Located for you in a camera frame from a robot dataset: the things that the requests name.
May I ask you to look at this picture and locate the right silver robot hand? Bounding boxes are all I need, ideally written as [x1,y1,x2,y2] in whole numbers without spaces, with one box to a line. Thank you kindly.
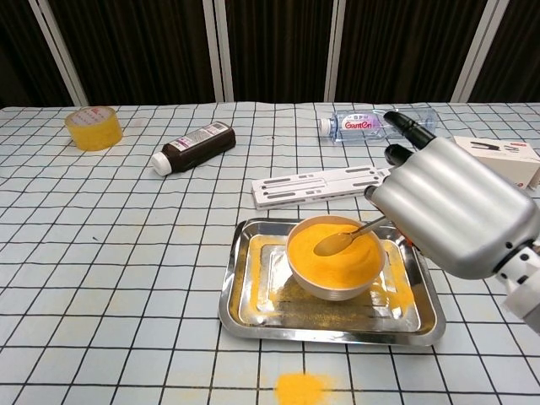
[363,110,540,280]

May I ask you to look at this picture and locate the metal spoon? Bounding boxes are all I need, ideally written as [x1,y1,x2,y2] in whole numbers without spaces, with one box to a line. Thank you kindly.
[312,215,387,257]

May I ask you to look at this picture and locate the beige bowl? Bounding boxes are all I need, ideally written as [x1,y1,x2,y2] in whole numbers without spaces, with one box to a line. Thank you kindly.
[285,214,386,301]

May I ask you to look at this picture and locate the orange powder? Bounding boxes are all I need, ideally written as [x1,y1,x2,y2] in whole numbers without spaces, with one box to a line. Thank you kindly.
[273,370,334,405]

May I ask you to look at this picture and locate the white stapler box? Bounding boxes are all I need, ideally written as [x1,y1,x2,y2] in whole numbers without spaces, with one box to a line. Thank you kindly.
[451,135,540,191]

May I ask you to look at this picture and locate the clear plastic water bottle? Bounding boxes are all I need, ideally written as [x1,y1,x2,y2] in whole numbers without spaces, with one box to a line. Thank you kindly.
[316,106,438,144]

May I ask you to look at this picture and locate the white folding laptop stand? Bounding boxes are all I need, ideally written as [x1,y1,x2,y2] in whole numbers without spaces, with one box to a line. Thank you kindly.
[251,166,396,211]

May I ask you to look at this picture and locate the large rectangular steel tray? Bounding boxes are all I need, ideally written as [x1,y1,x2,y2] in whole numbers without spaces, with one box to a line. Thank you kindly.
[217,217,447,347]

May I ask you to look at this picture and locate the small rectangular steel tray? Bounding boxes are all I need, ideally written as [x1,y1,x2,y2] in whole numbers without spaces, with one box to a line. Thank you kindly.
[237,234,423,331]

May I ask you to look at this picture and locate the black folding screen white frames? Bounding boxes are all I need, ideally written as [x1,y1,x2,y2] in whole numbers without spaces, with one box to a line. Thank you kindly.
[0,0,540,109]

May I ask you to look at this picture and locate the brown bottle white cap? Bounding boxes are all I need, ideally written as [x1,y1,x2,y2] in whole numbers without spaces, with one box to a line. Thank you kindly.
[151,121,237,175]

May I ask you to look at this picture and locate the checkered tablecloth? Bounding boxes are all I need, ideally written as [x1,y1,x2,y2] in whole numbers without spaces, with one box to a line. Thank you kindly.
[0,100,540,405]

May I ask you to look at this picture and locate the yellow tape roll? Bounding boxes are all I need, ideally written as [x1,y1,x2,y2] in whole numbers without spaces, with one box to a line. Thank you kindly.
[63,105,124,152]

